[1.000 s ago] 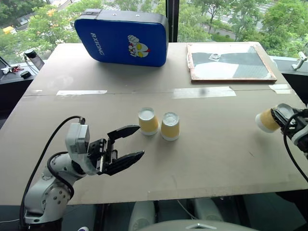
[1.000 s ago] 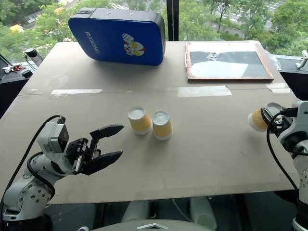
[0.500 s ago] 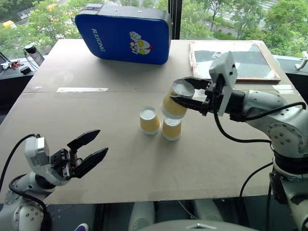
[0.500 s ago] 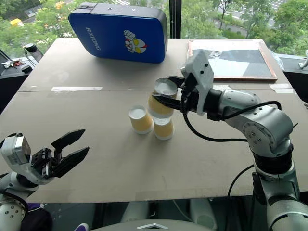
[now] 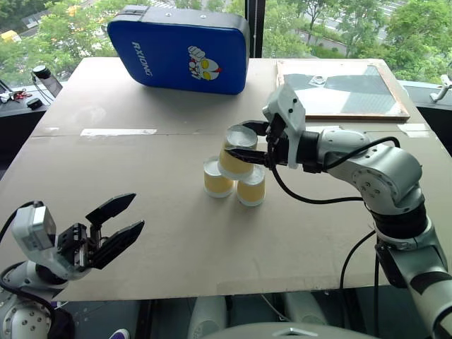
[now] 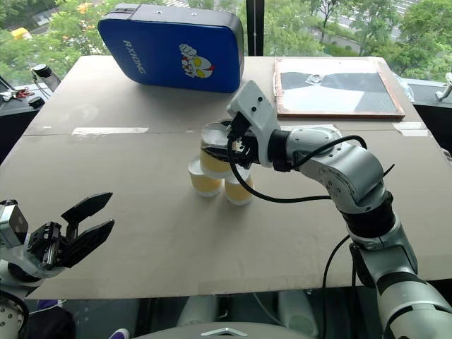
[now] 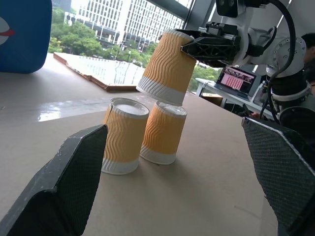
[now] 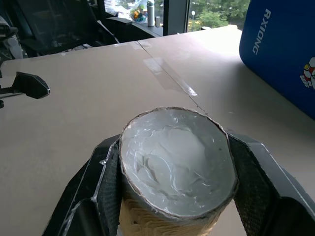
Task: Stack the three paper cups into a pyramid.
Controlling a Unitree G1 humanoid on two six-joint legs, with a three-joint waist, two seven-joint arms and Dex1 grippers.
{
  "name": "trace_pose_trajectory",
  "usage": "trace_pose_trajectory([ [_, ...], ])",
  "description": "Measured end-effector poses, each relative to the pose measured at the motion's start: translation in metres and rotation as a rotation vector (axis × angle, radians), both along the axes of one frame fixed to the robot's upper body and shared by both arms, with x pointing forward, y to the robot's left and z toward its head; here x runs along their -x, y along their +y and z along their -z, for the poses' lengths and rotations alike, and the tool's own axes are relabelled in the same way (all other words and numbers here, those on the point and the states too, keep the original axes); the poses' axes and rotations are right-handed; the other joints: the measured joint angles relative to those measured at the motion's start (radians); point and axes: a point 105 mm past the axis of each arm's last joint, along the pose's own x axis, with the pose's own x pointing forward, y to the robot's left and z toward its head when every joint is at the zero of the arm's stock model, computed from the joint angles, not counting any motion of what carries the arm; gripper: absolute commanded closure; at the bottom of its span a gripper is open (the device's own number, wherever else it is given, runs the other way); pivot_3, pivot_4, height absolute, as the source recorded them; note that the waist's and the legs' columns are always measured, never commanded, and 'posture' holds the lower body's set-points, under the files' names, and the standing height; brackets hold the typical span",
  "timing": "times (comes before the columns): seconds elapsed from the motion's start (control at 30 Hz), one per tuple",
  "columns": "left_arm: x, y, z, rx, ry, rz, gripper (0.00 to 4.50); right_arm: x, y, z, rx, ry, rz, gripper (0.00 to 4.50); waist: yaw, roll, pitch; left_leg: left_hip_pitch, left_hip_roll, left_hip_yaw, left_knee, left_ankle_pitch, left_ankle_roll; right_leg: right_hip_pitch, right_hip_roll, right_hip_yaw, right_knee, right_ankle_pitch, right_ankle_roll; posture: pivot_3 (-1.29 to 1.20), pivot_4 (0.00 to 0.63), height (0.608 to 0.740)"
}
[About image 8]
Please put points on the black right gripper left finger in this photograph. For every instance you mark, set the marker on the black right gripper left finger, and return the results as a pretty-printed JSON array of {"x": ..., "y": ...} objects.
[{"x": 83, "y": 191}]

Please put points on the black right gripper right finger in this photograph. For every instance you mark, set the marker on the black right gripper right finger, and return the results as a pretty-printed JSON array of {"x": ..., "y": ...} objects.
[{"x": 265, "y": 186}]

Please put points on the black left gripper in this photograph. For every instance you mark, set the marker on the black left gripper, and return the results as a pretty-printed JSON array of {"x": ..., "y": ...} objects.
[{"x": 7, "y": 93}]

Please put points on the brown paper cup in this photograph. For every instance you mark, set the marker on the brown paper cup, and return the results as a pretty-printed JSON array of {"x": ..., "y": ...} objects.
[{"x": 177, "y": 167}]

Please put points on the black office chair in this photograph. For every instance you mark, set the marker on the black office chair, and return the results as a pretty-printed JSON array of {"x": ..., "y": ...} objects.
[{"x": 61, "y": 22}]

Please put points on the short clear tape strip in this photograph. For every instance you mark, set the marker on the short clear tape strip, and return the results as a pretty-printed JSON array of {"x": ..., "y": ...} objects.
[{"x": 142, "y": 44}]

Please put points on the clear bag of colourful toys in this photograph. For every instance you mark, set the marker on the clear bag of colourful toys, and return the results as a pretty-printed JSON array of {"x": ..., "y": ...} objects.
[{"x": 138, "y": 13}]

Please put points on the blue box with white lettering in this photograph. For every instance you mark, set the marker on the blue box with white lettering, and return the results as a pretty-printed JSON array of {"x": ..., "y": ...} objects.
[{"x": 278, "y": 49}]

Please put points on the silver water bottle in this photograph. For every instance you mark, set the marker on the silver water bottle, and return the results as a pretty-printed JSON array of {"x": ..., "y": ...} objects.
[{"x": 150, "y": 14}]

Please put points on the long clear tape strip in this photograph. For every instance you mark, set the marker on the long clear tape strip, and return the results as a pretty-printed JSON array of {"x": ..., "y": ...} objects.
[{"x": 169, "y": 75}]

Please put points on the small grey cup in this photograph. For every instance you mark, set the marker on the small grey cup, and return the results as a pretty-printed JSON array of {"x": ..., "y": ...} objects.
[{"x": 158, "y": 22}]

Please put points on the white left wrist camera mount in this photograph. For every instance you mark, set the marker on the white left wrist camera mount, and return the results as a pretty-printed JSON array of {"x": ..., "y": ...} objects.
[{"x": 11, "y": 48}]

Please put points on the dark window frame post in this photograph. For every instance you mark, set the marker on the dark window frame post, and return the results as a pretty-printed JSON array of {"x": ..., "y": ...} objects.
[{"x": 176, "y": 16}]

